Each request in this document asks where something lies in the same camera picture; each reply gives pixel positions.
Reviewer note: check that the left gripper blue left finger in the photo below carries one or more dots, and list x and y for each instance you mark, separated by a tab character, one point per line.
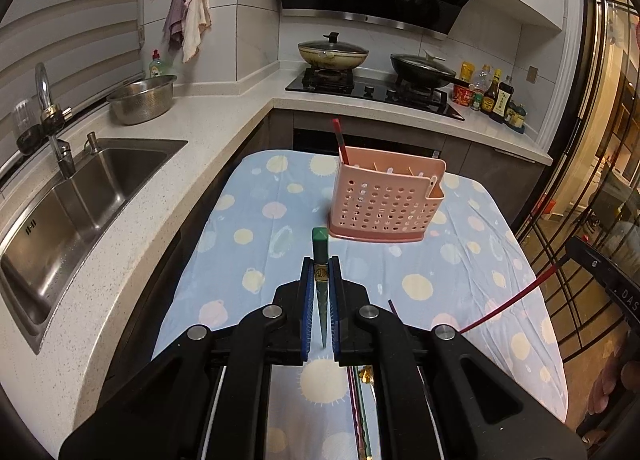
306	284

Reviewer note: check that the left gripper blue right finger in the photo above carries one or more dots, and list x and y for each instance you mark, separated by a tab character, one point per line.
334	275

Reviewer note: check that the green chopstick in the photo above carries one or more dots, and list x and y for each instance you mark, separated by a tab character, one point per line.
363	423
320	249

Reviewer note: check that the red chopstick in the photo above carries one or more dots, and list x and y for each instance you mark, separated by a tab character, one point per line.
549	272
340	140

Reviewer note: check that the dark maroon chopstick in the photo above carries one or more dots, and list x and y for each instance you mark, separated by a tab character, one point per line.
354	403

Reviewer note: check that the steel kitchen sink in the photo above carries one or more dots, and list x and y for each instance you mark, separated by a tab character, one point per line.
46	244

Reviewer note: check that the gold flower spoon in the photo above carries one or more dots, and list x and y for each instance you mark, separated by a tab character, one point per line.
365	374

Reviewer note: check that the pink perforated utensil holder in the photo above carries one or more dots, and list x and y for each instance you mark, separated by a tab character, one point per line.
385	197

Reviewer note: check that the black gas stove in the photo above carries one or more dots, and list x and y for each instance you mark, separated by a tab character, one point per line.
395	91

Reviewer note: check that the small dark jars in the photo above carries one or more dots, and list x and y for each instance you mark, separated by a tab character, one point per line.
515	117

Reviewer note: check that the beige wok with lid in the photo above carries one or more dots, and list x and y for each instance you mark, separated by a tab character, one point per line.
331	54

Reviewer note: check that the brown vinegar bottle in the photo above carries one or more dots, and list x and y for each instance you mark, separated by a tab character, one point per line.
490	96

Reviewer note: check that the dark soy sauce bottle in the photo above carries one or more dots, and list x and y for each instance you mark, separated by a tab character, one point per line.
505	92

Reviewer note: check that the red instant noodle cup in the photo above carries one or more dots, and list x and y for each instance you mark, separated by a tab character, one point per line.
462	95

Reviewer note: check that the black wok with lid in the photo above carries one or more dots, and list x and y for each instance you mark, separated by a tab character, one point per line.
426	72

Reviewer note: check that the steel mixing bowl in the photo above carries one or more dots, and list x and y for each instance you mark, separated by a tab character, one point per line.
142	101

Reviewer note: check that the clear plastic bottle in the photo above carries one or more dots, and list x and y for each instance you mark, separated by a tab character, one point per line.
481	80

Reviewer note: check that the soap dispenser pump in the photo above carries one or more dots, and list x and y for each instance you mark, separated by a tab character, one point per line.
92	143

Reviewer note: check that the yellow seasoning packet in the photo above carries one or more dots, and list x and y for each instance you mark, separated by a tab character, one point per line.
466	72

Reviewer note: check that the green dish soap bottle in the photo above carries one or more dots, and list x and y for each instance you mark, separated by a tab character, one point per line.
156	66

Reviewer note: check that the cream hanging towel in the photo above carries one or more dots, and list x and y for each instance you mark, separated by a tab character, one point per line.
195	22

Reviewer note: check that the purple hanging towel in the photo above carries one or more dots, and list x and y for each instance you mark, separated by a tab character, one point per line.
172	29

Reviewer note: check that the chrome faucet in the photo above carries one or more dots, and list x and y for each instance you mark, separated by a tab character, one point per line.
52	121

